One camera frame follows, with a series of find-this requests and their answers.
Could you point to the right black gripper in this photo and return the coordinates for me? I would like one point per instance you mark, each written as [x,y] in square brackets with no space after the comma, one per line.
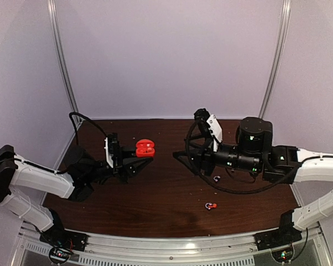
[205,150]

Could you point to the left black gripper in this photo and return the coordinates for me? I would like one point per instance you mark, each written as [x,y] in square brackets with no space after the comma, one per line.
[122,167]

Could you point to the red earbud charging case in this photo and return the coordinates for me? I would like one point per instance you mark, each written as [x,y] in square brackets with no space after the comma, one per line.
[145,148]

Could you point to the purple earbud with red hook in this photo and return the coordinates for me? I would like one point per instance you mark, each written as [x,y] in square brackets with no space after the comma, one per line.
[209,206]

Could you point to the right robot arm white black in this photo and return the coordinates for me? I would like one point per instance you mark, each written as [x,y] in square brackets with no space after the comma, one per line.
[255,154]

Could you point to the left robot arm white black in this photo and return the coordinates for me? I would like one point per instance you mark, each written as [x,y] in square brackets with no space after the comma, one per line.
[74,183]

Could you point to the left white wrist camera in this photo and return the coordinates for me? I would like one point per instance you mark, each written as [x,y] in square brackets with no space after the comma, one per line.
[109,152]

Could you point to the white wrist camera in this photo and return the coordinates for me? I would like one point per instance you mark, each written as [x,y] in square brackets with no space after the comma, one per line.
[215,131]
[109,152]

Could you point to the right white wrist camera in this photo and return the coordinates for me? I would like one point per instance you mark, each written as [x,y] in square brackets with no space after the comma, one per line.
[215,131]

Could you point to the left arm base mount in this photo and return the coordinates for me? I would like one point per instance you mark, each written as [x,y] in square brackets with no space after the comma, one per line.
[63,242]

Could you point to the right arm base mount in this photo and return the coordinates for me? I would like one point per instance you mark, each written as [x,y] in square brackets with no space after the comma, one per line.
[280,241]

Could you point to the front aluminium rail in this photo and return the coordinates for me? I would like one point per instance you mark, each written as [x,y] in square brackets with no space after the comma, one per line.
[238,249]

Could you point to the left aluminium frame post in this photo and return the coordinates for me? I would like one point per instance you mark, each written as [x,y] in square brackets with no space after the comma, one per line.
[53,16]

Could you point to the aluminium frame post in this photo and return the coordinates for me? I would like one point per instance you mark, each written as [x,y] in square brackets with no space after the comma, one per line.
[53,16]
[279,49]

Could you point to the right aluminium frame post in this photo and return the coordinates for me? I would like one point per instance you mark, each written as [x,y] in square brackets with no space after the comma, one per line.
[279,49]

